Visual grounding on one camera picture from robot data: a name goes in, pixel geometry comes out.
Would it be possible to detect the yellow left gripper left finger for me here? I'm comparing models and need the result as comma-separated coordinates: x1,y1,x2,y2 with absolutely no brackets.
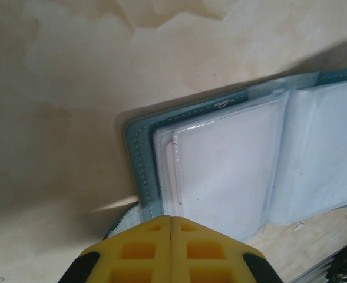
60,215,172,283

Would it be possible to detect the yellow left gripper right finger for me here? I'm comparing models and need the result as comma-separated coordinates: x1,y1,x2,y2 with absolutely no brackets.
171,216,283,283

